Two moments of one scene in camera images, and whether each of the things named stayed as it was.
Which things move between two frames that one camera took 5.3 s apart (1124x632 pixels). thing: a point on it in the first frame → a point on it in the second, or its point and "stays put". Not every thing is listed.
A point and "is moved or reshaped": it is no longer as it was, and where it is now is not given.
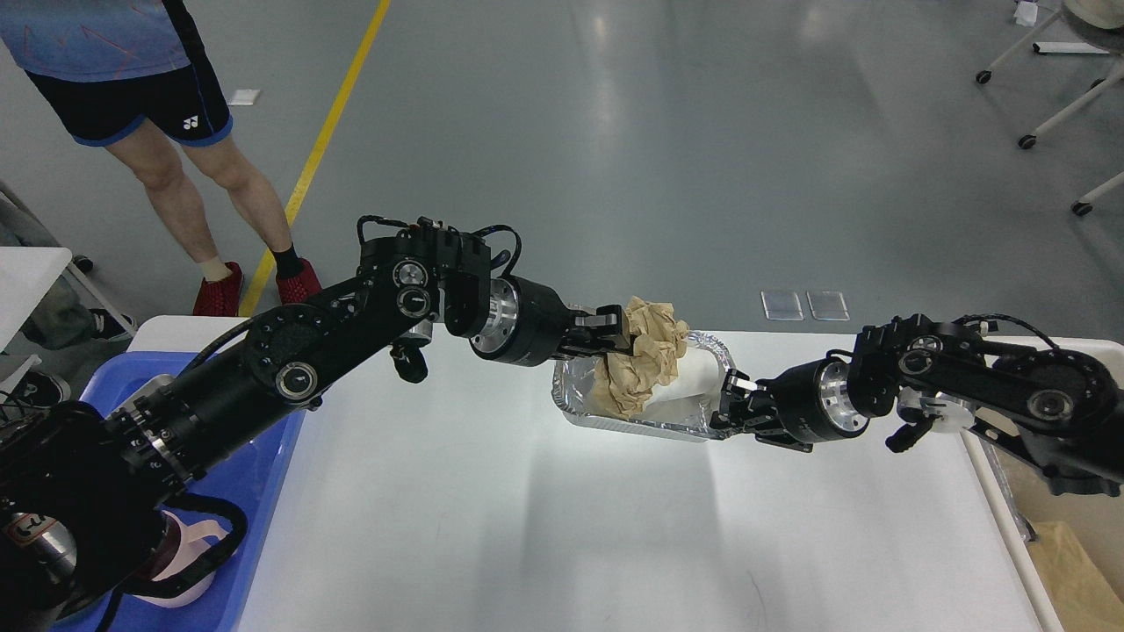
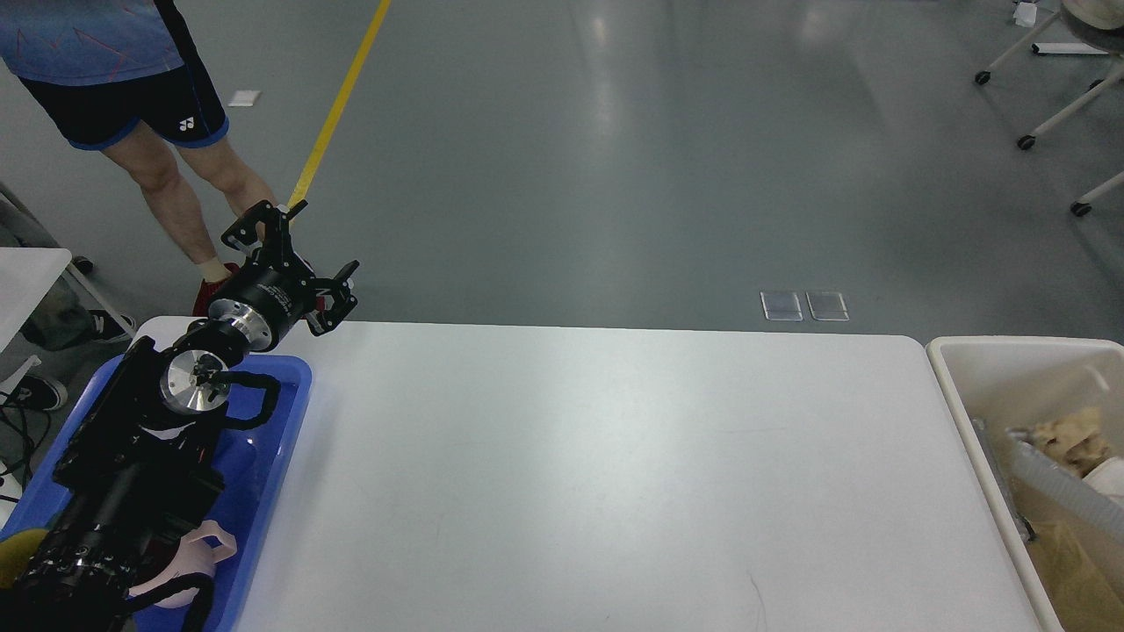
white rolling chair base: (1084, 206) stays put
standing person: (118, 75) stays put
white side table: (27, 275) stays put
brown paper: (626, 383) is moved or reshaped
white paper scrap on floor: (243, 97) stays put
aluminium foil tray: (572, 386) → (1043, 471)
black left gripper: (529, 323) → (262, 300)
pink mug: (189, 534) is moved or reshaped
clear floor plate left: (781, 305) stays put
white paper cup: (698, 372) is moved or reshaped
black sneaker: (39, 388) stays put
